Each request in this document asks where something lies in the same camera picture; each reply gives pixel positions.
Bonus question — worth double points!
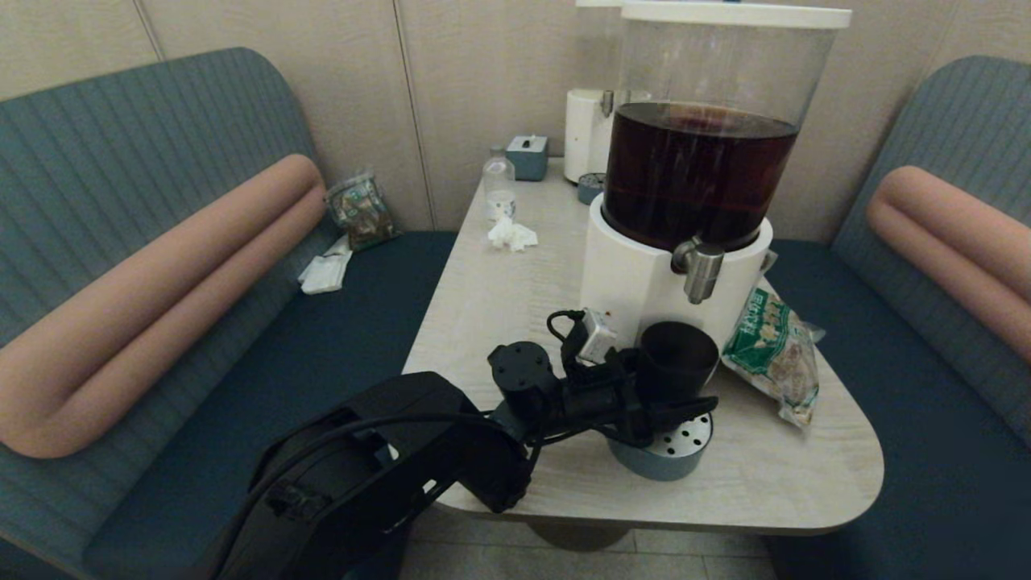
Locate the blue-grey tissue box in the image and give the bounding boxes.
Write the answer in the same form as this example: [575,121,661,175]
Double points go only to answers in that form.
[507,134,550,181]

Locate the pink cylindrical bolster cushion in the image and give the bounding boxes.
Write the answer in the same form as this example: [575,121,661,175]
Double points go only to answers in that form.
[0,154,327,460]
[867,166,1031,363]

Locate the large white tea dispenser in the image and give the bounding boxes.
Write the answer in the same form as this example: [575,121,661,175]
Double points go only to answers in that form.
[578,0,853,387]

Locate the white napkin pack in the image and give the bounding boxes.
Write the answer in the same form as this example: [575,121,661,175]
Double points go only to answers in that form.
[297,234,354,295]

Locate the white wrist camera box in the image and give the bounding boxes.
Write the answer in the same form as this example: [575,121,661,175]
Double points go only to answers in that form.
[576,308,619,365]

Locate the steel dispenser tap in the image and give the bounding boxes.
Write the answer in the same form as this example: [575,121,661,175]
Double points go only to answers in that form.
[671,237,725,305]

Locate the short black camera cable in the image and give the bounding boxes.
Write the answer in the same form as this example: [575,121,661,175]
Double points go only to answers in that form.
[546,309,585,344]

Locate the bronze table pedestal base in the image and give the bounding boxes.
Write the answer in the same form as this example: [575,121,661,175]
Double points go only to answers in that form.
[528,524,633,553]

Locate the green label snack bag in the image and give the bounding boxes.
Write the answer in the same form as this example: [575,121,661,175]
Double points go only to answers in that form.
[721,274,829,430]

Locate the round blue-grey perforated drip tray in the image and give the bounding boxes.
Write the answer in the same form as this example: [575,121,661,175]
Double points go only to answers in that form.
[606,403,714,483]

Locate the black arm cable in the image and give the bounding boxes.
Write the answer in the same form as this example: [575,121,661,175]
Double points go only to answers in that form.
[242,411,496,516]

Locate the crumpled white tissue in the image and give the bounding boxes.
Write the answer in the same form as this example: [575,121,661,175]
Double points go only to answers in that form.
[488,216,540,252]

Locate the dark snack bag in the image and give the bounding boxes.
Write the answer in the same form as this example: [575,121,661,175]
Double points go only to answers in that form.
[324,169,401,251]

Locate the clear plastic bottle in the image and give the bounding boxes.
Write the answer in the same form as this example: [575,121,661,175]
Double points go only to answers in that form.
[483,145,517,222]

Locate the dark plastic cup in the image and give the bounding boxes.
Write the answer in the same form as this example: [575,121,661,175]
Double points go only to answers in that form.
[639,321,720,404]

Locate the small white drink dispenser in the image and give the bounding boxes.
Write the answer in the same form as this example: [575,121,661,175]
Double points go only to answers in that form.
[564,0,637,184]

